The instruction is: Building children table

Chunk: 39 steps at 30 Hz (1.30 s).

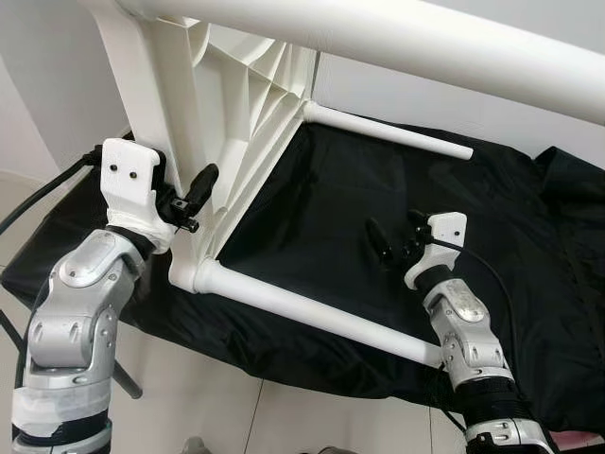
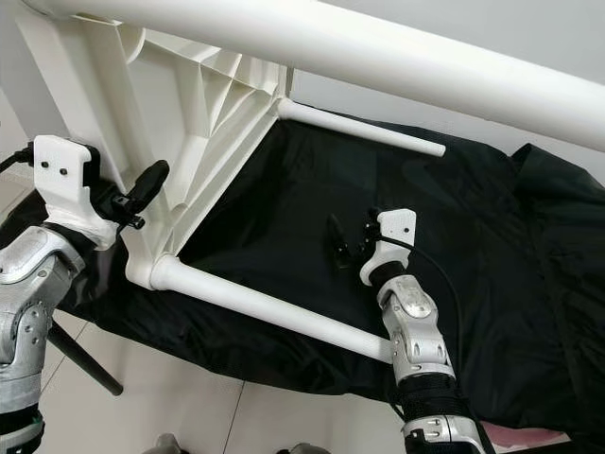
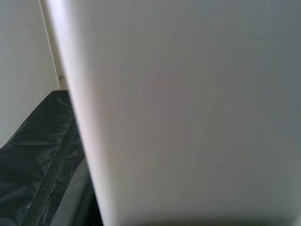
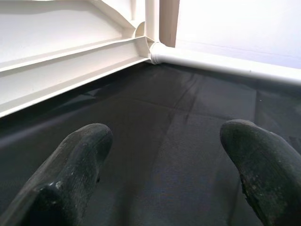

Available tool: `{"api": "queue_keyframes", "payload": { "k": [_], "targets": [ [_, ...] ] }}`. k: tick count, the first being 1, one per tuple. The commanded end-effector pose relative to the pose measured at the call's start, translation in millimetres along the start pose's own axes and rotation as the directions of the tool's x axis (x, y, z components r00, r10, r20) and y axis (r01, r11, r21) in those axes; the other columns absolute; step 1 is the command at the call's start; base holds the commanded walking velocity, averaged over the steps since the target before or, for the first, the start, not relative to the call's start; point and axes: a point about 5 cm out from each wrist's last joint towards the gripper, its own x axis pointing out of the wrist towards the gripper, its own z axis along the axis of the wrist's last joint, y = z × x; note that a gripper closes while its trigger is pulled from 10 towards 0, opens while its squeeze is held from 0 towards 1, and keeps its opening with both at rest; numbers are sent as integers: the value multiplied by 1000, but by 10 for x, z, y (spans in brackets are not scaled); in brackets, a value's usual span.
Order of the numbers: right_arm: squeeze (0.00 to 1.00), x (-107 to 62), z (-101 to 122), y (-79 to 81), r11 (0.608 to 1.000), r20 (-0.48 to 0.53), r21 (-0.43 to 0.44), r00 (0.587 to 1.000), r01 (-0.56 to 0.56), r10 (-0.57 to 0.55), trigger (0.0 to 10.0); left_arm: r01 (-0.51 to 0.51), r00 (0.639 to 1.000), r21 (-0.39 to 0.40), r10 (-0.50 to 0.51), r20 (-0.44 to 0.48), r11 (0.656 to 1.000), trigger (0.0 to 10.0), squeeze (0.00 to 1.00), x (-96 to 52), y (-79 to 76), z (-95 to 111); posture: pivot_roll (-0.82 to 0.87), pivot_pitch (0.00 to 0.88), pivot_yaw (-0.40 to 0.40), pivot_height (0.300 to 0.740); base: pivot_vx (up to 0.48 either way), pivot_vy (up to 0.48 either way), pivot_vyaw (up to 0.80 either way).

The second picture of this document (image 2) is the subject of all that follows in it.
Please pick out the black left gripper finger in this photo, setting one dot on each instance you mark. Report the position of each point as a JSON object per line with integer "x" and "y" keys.
{"x": 149, "y": 184}

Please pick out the white plastic table leg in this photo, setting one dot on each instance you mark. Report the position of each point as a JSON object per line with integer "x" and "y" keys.
{"x": 359, "y": 126}
{"x": 340, "y": 47}
{"x": 274, "y": 307}

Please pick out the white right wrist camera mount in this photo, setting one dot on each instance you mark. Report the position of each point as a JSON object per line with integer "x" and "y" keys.
{"x": 395, "y": 232}

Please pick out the black metal table leg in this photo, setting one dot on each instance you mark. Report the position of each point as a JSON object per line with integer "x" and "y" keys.
{"x": 85, "y": 359}

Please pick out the pink round seat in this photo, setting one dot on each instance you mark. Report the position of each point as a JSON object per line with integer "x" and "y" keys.
{"x": 529, "y": 438}

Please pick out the grey robot foot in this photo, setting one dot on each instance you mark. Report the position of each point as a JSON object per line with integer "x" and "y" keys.
{"x": 172, "y": 444}
{"x": 307, "y": 448}

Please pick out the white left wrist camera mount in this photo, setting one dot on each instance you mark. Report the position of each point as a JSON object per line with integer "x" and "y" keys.
{"x": 66, "y": 180}

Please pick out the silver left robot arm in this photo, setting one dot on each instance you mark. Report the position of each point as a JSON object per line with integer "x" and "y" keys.
{"x": 28, "y": 312}

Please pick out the white plastic table top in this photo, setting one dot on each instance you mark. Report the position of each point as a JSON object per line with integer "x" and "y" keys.
{"x": 142, "y": 104}

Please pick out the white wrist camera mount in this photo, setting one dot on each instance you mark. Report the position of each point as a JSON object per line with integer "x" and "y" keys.
{"x": 66, "y": 180}
{"x": 395, "y": 232}

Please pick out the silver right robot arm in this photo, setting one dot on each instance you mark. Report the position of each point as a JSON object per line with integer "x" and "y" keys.
{"x": 421, "y": 331}

